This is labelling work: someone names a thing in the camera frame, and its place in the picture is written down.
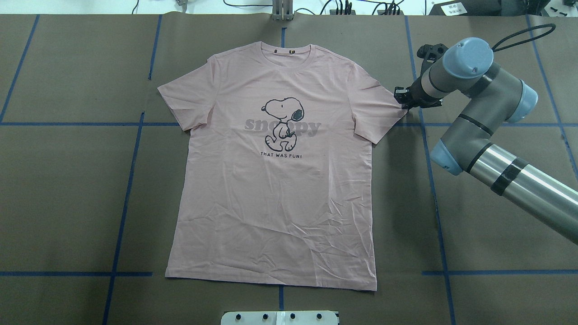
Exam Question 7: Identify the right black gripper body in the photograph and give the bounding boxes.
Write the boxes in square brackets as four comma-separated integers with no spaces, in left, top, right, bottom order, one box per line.
[406,81,443,110]

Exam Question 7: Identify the pink Snoopy t-shirt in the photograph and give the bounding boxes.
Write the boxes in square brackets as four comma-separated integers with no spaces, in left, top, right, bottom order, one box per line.
[158,42,406,292]

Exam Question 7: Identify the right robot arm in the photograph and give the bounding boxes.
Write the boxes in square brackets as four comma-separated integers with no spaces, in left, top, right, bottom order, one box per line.
[394,37,578,243]

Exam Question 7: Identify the black box white label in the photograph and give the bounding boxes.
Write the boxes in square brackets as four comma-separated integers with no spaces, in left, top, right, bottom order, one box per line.
[427,0,502,17]

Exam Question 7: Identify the brown paper table cover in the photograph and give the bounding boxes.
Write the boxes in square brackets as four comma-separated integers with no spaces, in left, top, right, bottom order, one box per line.
[0,12,577,325]

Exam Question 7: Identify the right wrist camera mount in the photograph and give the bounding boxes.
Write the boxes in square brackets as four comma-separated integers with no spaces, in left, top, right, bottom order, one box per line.
[416,43,448,76]

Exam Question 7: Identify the aluminium frame post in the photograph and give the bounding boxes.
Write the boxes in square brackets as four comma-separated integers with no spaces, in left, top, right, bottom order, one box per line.
[272,0,294,21]

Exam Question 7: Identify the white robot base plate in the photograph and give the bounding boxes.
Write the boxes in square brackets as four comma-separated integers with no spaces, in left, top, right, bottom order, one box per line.
[220,310,340,325]

